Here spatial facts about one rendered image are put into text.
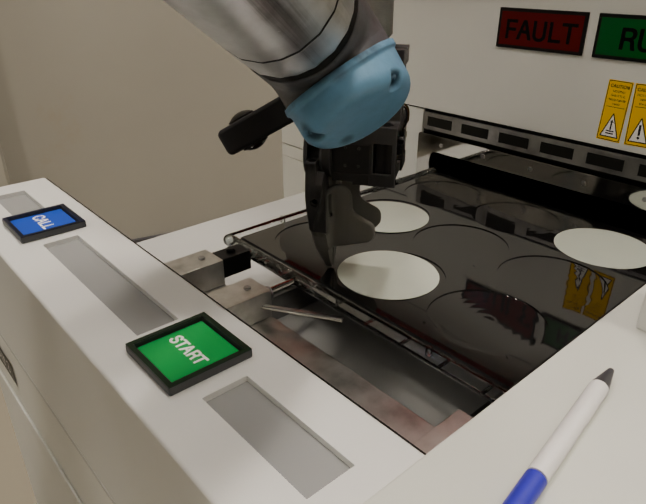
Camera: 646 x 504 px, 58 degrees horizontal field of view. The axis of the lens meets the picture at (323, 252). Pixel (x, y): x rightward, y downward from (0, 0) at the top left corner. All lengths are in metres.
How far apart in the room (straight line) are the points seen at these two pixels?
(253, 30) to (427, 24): 0.66
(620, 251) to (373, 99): 0.42
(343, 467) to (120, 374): 0.14
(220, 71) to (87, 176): 0.70
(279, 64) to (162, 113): 2.27
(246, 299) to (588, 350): 0.28
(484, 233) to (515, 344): 0.22
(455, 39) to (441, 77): 0.06
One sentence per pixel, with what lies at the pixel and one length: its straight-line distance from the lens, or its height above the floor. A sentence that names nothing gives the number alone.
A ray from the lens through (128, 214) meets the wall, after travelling 2.66.
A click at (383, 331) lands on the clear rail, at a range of 0.49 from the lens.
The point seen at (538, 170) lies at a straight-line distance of 0.82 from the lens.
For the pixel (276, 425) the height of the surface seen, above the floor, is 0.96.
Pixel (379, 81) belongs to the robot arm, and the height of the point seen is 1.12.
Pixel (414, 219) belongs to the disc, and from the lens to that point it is 0.70.
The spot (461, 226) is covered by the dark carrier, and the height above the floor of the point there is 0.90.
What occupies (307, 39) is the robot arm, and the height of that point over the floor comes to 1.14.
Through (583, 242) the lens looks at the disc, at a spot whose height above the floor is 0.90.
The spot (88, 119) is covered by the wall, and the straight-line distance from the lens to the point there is 2.53.
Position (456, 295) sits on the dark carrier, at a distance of 0.55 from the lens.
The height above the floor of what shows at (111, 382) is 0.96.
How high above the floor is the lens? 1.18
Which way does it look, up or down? 26 degrees down
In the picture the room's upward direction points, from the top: straight up
